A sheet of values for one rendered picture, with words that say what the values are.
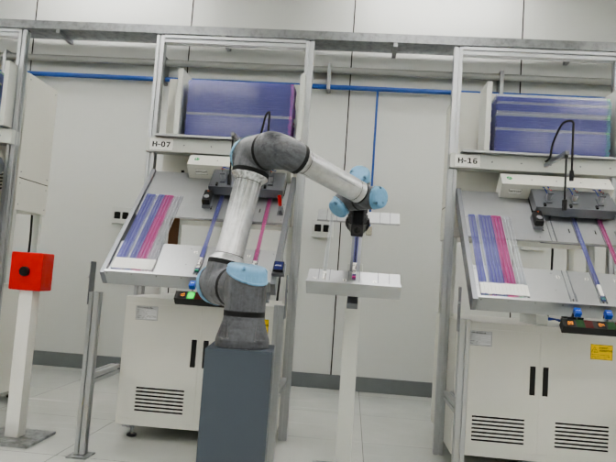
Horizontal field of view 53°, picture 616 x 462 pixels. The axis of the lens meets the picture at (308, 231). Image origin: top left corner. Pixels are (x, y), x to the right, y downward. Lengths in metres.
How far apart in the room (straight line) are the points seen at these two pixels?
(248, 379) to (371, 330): 2.72
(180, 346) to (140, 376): 0.22
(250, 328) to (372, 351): 2.71
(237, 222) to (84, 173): 3.05
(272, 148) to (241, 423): 0.77
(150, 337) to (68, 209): 2.17
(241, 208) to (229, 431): 0.64
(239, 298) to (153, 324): 1.17
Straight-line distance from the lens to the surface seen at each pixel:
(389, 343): 4.35
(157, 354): 2.82
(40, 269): 2.80
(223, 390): 1.68
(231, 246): 1.83
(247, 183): 1.87
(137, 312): 2.83
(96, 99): 4.90
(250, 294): 1.68
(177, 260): 2.53
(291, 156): 1.81
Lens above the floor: 0.75
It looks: 4 degrees up
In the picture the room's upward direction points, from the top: 4 degrees clockwise
